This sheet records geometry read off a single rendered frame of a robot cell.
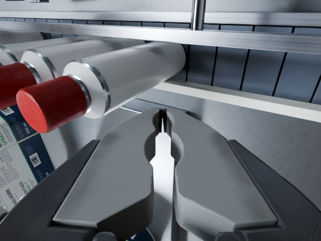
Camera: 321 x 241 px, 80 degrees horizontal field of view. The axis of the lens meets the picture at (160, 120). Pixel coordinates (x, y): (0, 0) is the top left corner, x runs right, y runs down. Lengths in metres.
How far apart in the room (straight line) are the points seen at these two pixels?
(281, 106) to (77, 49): 0.22
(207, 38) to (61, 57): 0.14
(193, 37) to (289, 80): 0.13
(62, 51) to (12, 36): 0.27
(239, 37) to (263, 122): 0.19
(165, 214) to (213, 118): 0.28
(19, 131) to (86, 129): 0.17
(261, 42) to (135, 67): 0.11
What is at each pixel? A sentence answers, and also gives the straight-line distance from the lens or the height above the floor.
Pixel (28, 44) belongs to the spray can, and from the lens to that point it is 0.28.
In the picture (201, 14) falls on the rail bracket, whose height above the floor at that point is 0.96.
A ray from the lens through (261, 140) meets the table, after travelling 0.36.
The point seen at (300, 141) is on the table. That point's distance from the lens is 0.36.
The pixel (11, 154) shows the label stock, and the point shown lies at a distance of 0.61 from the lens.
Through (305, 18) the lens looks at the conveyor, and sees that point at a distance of 0.26.
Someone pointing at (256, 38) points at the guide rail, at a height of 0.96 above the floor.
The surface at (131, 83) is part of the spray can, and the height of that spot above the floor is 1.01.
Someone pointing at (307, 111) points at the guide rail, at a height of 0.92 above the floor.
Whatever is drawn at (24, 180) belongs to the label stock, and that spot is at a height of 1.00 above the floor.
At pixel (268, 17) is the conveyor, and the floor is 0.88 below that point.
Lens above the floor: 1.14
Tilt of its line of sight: 49 degrees down
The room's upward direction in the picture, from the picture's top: 131 degrees counter-clockwise
